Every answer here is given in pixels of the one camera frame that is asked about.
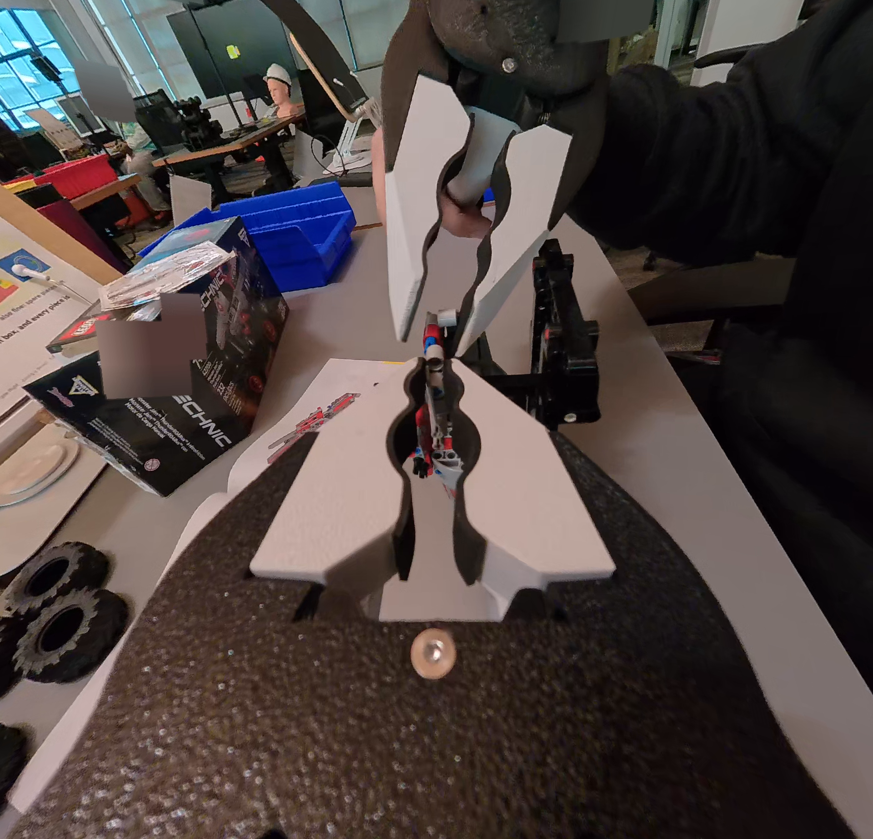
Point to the black toy tire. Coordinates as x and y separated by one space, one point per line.
10 760
68 638
61 576
8 655

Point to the person's right forearm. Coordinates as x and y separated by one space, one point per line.
716 136

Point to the person's right hand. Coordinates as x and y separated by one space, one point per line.
467 222

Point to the wooden background desk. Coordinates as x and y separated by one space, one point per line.
218 144

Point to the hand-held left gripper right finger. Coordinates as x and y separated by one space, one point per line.
539 505

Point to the brick toy truck model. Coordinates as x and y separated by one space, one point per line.
566 348

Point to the grey desk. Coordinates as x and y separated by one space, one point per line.
648 457

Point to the blue plastic bin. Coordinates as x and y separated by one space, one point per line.
307 239

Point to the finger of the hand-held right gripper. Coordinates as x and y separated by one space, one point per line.
416 191
532 191

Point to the red plastic bin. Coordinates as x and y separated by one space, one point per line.
75 174

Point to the black toy truck box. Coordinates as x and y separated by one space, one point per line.
225 348

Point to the white card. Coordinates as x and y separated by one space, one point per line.
191 201

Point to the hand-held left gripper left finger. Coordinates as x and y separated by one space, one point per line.
334 505

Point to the person's dark clothing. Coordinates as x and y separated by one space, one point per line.
818 443

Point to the mannequin head with white helmet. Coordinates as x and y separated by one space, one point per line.
281 92

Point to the large black monitor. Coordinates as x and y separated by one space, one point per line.
211 34

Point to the white round lid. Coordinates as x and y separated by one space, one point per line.
34 474

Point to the printed instruction poster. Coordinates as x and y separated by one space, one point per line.
34 334

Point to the clear plastic bag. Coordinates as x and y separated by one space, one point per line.
157 276

